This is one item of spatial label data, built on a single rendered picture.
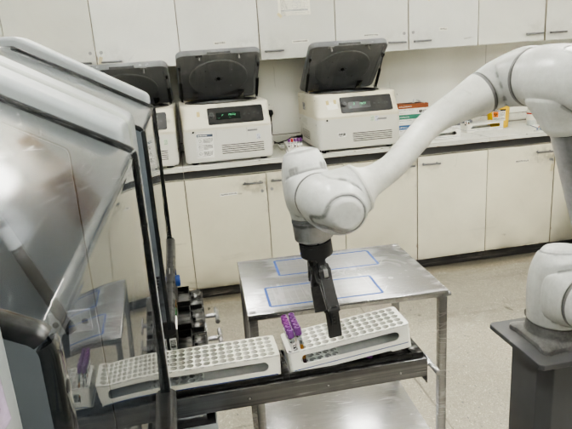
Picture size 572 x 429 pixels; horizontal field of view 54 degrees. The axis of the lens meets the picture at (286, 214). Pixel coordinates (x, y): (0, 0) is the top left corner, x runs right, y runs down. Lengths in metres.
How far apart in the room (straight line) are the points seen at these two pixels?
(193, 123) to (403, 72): 1.72
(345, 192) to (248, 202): 2.59
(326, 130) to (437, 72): 1.25
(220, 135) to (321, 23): 1.02
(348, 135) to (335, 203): 2.67
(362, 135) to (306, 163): 2.53
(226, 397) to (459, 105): 0.84
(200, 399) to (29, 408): 0.42
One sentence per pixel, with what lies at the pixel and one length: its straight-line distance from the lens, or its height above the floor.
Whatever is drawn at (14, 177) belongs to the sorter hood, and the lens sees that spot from 0.52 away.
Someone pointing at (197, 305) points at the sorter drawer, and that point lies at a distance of 1.73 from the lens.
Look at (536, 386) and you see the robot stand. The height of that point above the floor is 0.59.
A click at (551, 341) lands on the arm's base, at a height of 0.72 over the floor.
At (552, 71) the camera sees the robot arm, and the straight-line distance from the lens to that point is 1.26.
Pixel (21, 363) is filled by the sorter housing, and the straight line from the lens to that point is 1.01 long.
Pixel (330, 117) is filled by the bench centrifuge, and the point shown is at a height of 1.12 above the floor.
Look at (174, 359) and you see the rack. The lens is 1.36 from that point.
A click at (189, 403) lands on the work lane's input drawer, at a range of 1.33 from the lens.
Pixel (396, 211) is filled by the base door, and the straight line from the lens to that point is 3.88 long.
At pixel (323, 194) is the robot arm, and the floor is 1.27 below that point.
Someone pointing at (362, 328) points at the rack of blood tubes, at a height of 0.88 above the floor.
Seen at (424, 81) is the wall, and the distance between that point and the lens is 4.51.
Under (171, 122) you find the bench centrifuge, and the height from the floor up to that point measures 1.17.
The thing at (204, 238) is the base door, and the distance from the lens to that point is 3.64.
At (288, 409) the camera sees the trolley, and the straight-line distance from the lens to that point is 2.16.
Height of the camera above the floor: 1.52
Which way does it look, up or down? 16 degrees down
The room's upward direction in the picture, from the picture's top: 4 degrees counter-clockwise
